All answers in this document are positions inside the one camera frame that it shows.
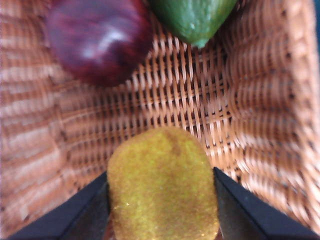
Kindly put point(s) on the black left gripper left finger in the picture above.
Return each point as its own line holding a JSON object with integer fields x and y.
{"x": 75, "y": 220}

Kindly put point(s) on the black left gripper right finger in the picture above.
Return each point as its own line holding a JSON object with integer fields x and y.
{"x": 250, "y": 217}

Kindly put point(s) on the golden-brown fuzzy kiwi fruit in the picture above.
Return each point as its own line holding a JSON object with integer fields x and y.
{"x": 162, "y": 187}

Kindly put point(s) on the brown wicker basket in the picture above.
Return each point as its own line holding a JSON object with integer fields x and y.
{"x": 175, "y": 87}

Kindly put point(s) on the dark purple onion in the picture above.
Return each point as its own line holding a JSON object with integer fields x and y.
{"x": 100, "y": 42}

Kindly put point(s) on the green avocado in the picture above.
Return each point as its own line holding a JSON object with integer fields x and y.
{"x": 195, "y": 17}

